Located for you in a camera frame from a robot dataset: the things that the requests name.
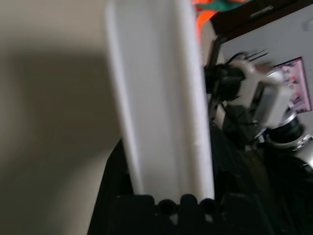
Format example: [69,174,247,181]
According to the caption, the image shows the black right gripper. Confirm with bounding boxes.
[204,63,243,101]

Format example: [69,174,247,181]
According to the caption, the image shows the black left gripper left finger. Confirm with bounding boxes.
[88,139,134,235]

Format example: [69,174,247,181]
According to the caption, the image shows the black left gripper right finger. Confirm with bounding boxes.
[210,123,258,199]

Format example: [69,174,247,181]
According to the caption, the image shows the teal and orange backpack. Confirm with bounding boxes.
[192,0,248,37]

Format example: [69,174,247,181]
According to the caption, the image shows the white Unitree box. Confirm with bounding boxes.
[105,0,216,199]

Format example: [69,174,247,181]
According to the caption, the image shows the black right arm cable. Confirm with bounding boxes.
[209,34,229,119]

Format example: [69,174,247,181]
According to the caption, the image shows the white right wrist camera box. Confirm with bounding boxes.
[229,52,269,108]

